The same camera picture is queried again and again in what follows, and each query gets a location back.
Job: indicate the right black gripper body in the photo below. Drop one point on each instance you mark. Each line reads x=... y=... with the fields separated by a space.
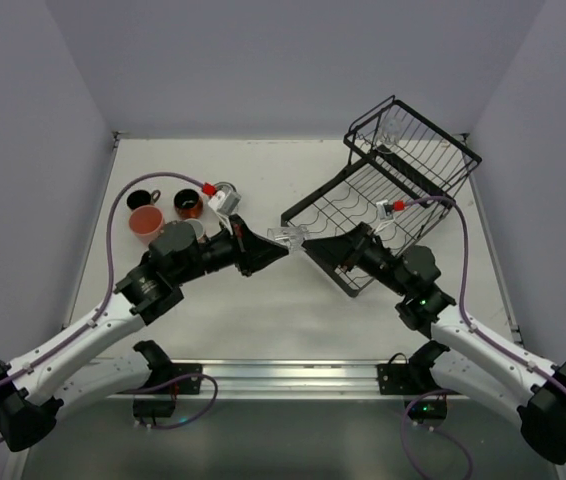
x=353 y=248

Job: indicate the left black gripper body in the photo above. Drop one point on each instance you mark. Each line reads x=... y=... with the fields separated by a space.
x=241 y=245

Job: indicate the clear wine glass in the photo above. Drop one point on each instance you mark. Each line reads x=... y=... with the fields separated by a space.
x=389 y=133
x=290 y=237

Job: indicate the salmon pink mug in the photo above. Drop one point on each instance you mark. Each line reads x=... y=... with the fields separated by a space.
x=198 y=228

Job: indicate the white brown ceramic cup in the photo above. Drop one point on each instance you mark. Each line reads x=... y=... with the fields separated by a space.
x=228 y=188

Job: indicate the orange ceramic mug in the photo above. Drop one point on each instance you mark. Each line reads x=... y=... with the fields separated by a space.
x=188 y=204

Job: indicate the pink tall tumbler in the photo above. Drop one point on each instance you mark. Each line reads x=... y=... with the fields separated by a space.
x=146 y=223

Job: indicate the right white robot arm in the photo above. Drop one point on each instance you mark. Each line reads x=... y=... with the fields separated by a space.
x=465 y=356

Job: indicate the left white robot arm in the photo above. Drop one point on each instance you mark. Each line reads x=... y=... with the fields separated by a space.
x=149 y=291

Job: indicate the right black controller box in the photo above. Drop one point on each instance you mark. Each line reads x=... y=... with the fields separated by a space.
x=434 y=409

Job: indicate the black controller box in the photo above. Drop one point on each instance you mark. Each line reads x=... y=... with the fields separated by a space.
x=434 y=409
x=150 y=411

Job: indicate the left black controller box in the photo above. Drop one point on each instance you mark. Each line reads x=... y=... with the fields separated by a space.
x=150 y=411

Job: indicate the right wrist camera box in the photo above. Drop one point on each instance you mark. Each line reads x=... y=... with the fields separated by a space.
x=385 y=210

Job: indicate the black wire dish rack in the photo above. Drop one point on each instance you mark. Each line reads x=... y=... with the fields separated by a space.
x=430 y=162

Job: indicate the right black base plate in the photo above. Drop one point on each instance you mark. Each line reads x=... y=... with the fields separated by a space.
x=406 y=379

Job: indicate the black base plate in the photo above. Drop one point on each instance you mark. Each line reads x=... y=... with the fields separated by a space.
x=406 y=379
x=173 y=379

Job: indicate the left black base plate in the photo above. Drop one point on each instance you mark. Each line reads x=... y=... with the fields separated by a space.
x=173 y=379

